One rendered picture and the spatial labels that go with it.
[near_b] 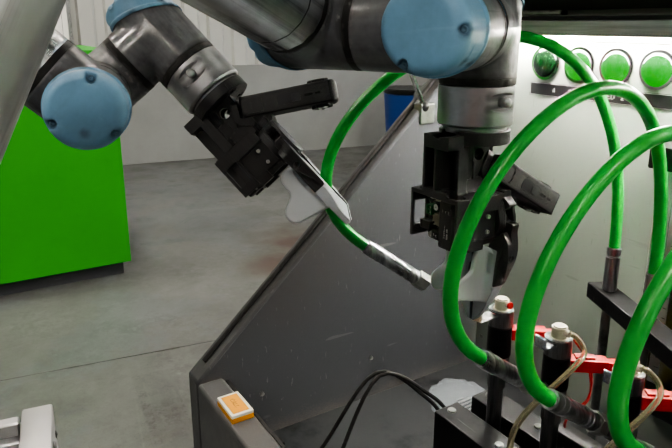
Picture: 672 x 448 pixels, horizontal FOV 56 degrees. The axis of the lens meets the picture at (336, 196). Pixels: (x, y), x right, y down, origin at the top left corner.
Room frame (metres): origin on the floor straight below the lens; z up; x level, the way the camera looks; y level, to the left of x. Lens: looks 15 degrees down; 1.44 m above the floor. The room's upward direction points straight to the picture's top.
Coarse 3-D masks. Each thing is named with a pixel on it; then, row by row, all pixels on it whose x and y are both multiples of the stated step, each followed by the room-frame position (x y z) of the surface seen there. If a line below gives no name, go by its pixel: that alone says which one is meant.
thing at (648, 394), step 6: (648, 390) 0.53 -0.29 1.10; (654, 390) 0.53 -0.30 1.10; (666, 390) 0.53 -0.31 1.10; (642, 396) 0.52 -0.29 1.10; (648, 396) 0.52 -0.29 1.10; (654, 396) 0.52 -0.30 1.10; (666, 396) 0.52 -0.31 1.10; (642, 402) 0.52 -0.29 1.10; (648, 402) 0.52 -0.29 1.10; (666, 402) 0.52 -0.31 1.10; (642, 408) 0.52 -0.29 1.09; (660, 408) 0.52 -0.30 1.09; (666, 408) 0.52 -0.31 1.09
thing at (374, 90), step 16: (528, 32) 0.75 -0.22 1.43; (544, 48) 0.75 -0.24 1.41; (560, 48) 0.75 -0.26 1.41; (576, 64) 0.75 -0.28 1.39; (384, 80) 0.72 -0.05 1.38; (592, 80) 0.76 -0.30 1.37; (368, 96) 0.71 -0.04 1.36; (352, 112) 0.71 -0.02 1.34; (608, 112) 0.76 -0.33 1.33; (336, 128) 0.71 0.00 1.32; (608, 128) 0.76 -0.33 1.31; (336, 144) 0.71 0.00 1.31; (608, 144) 0.77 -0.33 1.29; (336, 224) 0.71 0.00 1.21; (352, 240) 0.71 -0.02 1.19
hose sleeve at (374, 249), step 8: (368, 240) 0.72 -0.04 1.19; (368, 248) 0.71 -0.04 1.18; (376, 248) 0.71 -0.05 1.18; (368, 256) 0.72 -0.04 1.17; (376, 256) 0.71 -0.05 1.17; (384, 256) 0.71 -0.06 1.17; (392, 256) 0.72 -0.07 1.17; (384, 264) 0.72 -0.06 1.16; (392, 264) 0.72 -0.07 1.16; (400, 264) 0.72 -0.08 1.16; (408, 264) 0.73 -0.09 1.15; (400, 272) 0.72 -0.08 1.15; (408, 272) 0.72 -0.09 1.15; (416, 272) 0.72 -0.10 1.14; (408, 280) 0.72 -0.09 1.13; (416, 280) 0.72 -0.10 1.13
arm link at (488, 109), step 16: (448, 96) 0.61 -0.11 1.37; (464, 96) 0.60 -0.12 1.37; (480, 96) 0.60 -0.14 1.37; (496, 96) 0.60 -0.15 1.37; (512, 96) 0.61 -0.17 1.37; (448, 112) 0.61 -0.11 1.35; (464, 112) 0.60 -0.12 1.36; (480, 112) 0.60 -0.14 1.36; (496, 112) 0.60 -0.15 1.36; (512, 112) 0.62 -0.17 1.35; (448, 128) 0.62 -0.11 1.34; (464, 128) 0.60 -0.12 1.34; (480, 128) 0.60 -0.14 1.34; (496, 128) 0.60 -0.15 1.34
